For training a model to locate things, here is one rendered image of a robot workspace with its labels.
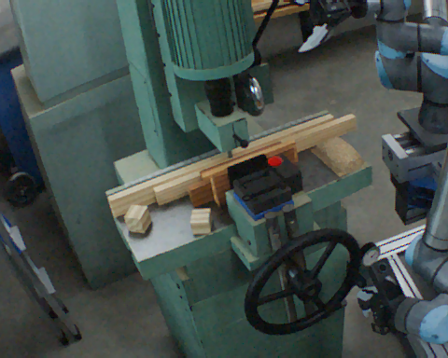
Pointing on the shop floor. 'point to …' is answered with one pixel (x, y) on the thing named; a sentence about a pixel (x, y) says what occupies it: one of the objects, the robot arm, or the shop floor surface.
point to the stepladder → (11, 240)
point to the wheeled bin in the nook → (10, 116)
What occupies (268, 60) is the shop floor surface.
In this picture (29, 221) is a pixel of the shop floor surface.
